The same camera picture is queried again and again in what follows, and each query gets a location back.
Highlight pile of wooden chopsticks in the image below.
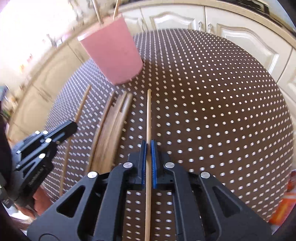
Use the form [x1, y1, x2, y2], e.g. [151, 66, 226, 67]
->
[89, 91, 134, 173]

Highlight beige stone kitchen countertop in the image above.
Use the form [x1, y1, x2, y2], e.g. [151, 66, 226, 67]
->
[46, 0, 296, 44]

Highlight pink cup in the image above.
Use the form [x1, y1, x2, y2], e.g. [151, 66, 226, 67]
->
[77, 13, 144, 85]

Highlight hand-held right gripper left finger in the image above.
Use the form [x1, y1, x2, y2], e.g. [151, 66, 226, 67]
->
[28, 140, 148, 241]

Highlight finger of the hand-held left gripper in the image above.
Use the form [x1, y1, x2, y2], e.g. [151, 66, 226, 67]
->
[17, 120, 78, 153]
[16, 142, 58, 171]

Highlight cream kitchen base cabinets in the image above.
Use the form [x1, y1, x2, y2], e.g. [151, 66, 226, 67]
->
[7, 5, 296, 139]

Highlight brown polka dot tablecloth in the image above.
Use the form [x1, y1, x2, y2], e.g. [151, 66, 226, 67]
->
[40, 29, 293, 241]

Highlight person's left hand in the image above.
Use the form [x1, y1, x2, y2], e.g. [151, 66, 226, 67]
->
[31, 185, 55, 218]

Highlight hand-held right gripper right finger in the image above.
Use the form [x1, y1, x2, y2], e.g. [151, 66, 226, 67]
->
[151, 140, 272, 241]

